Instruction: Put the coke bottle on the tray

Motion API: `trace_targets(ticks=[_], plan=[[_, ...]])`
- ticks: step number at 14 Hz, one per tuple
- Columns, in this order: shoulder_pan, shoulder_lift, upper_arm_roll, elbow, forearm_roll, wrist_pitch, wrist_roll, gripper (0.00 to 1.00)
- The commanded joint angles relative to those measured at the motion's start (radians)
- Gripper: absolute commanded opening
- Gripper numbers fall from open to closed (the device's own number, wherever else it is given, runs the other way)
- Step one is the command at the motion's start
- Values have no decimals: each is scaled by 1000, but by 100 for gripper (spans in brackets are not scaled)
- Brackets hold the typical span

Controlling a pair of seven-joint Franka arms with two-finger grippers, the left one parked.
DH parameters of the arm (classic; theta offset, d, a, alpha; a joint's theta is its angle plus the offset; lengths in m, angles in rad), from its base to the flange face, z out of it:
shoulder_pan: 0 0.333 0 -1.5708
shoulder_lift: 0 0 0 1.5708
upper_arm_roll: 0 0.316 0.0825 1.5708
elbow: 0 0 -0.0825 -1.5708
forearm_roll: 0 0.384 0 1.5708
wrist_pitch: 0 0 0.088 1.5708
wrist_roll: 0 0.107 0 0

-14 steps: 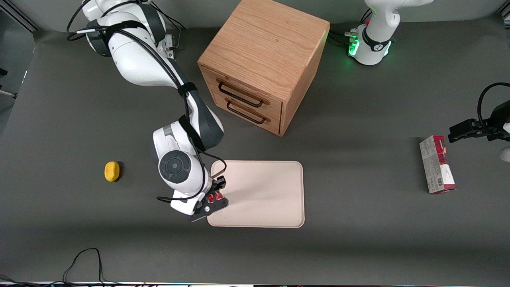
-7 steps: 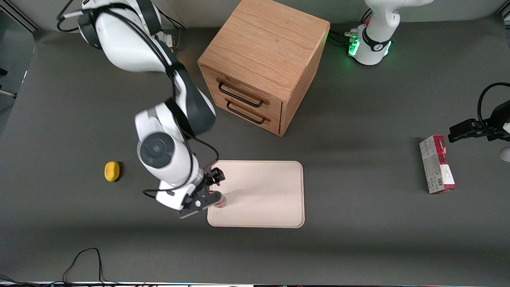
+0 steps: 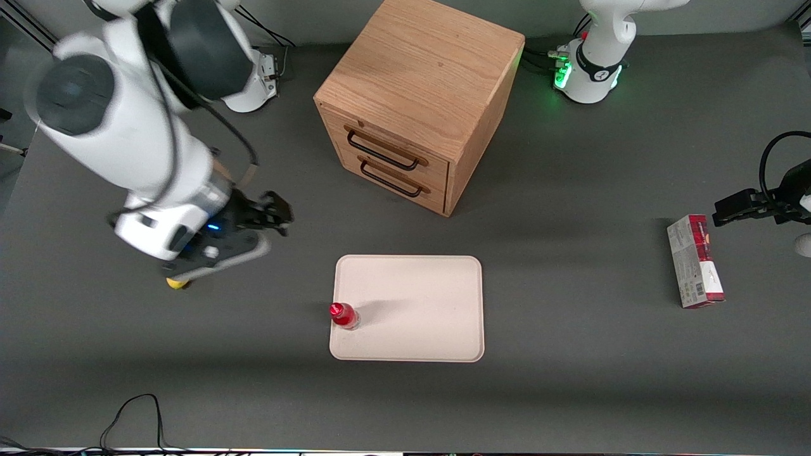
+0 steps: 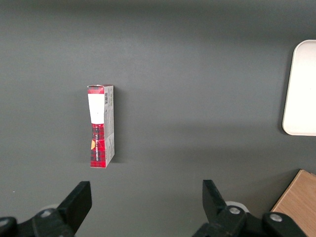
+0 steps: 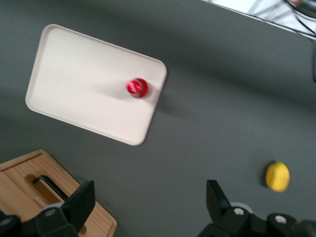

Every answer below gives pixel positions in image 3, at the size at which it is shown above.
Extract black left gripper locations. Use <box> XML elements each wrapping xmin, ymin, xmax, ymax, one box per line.
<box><xmin>713</xmin><ymin>160</ymin><xmax>811</xmax><ymax>227</ymax></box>

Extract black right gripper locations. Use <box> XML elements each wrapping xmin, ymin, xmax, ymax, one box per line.
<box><xmin>203</xmin><ymin>189</ymin><xmax>295</xmax><ymax>245</ymax></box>

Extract red coke bottle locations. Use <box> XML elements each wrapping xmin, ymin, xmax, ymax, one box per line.
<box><xmin>328</xmin><ymin>302</ymin><xmax>361</xmax><ymax>331</ymax></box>

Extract cream plastic tray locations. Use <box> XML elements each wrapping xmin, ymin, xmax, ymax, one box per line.
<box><xmin>329</xmin><ymin>255</ymin><xmax>485</xmax><ymax>363</ymax></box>

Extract red plaid cardboard box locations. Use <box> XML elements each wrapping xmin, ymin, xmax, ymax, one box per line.
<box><xmin>667</xmin><ymin>214</ymin><xmax>725</xmax><ymax>310</ymax></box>

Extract wooden drawer cabinet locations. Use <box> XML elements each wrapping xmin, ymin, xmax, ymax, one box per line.
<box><xmin>314</xmin><ymin>0</ymin><xmax>525</xmax><ymax>217</ymax></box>

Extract black left gripper cable loop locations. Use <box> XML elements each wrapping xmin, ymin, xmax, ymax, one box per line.
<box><xmin>758</xmin><ymin>130</ymin><xmax>811</xmax><ymax>205</ymax></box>

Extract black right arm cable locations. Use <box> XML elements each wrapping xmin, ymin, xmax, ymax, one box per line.
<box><xmin>144</xmin><ymin>13</ymin><xmax>260</xmax><ymax>186</ymax></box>

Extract black metal drawer handle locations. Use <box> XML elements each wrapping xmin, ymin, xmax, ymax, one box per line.
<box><xmin>359</xmin><ymin>156</ymin><xmax>431</xmax><ymax>198</ymax></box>
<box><xmin>345</xmin><ymin>125</ymin><xmax>429</xmax><ymax>172</ymax></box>

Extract black right arm base cables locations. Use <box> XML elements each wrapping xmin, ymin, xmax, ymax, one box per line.
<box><xmin>239</xmin><ymin>6</ymin><xmax>298</xmax><ymax>80</ymax></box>

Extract black arm base cables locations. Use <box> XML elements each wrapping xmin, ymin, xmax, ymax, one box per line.
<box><xmin>523</xmin><ymin>14</ymin><xmax>593</xmax><ymax>75</ymax></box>
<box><xmin>239</xmin><ymin>6</ymin><xmax>298</xmax><ymax>80</ymax></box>

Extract black cable on table edge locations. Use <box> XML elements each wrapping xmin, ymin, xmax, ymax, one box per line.
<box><xmin>0</xmin><ymin>393</ymin><xmax>191</xmax><ymax>456</ymax></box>

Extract black left arm base cables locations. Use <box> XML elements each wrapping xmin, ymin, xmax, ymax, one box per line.
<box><xmin>523</xmin><ymin>14</ymin><xmax>593</xmax><ymax>75</ymax></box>

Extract black frame rail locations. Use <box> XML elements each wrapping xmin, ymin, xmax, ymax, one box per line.
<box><xmin>0</xmin><ymin>0</ymin><xmax>61</xmax><ymax>50</ymax></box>

